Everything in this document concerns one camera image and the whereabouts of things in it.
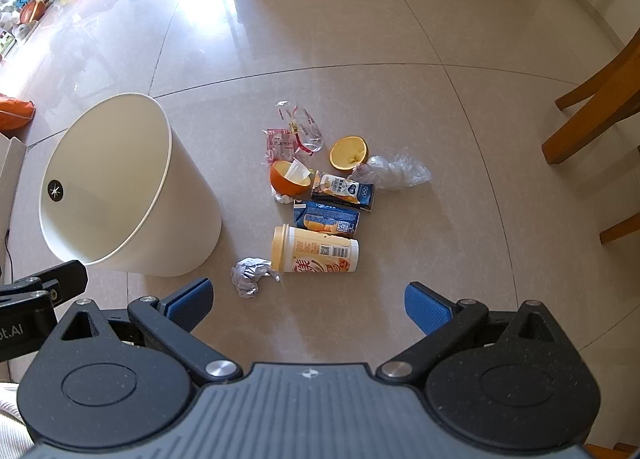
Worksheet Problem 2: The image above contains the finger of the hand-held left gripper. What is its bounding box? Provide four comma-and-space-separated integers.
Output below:
0, 290, 63, 312
0, 260, 88, 297

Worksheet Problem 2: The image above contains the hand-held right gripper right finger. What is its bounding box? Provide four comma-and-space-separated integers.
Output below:
375, 281, 583, 385

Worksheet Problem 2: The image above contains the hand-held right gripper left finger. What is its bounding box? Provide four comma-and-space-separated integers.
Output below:
49, 278, 238, 385

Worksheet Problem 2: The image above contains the white plastic trash bin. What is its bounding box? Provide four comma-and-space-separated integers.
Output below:
39, 92, 222, 277

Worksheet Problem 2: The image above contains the yellow paper cup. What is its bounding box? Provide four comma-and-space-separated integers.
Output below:
271, 224, 360, 274

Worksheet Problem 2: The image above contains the red snack wrapper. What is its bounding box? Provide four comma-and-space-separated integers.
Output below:
263, 128, 297, 165

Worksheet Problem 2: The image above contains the person's white clothing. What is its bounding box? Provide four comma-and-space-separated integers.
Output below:
0, 384, 32, 459

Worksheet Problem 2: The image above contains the blue juice carton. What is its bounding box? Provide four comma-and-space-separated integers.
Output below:
293, 201, 361, 236

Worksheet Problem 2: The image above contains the crumpled clear plastic bag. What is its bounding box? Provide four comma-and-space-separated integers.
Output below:
350, 153, 432, 191

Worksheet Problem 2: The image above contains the dark blue milk carton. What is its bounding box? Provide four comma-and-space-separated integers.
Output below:
311, 170, 377, 212

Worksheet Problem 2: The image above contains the orange bowl with paper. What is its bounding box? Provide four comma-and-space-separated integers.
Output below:
270, 160, 315, 199

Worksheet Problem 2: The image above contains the white paper scrap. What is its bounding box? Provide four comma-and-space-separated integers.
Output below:
285, 158, 314, 187

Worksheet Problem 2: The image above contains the orange bag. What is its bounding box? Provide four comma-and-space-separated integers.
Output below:
0, 94, 37, 132

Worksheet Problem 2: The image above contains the cut orange half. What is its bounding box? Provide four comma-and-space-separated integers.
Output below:
329, 136, 369, 172

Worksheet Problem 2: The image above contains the clear plastic wrapper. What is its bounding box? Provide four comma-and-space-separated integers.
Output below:
276, 100, 325, 156

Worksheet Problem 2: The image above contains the wooden chair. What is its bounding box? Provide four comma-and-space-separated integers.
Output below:
541, 29, 640, 245

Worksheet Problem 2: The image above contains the basketball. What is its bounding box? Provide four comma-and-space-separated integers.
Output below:
20, 0, 47, 25

